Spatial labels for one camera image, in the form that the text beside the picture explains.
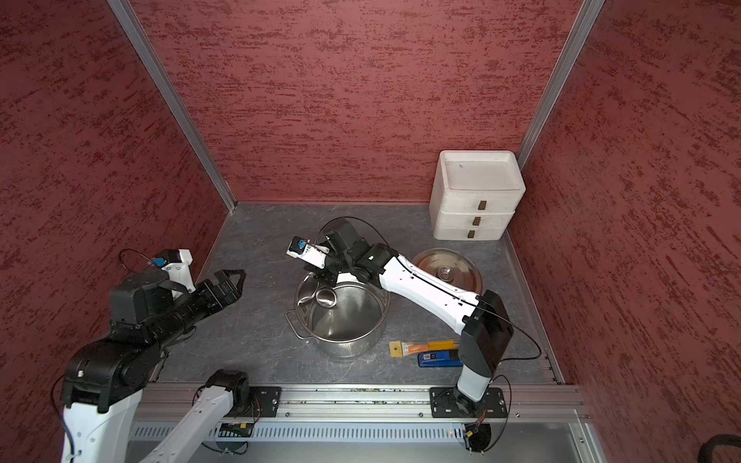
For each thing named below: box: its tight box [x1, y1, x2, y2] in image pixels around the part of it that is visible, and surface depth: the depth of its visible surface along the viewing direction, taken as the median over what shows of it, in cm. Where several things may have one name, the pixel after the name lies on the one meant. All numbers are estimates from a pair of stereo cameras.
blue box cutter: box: [417, 349, 465, 368], surface depth 80 cm
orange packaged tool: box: [388, 339, 461, 358], surface depth 85 cm
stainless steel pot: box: [284, 272, 390, 358], surface depth 91 cm
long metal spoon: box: [315, 284, 338, 309], surface depth 91 cm
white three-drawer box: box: [428, 149, 526, 242], surface depth 100 cm
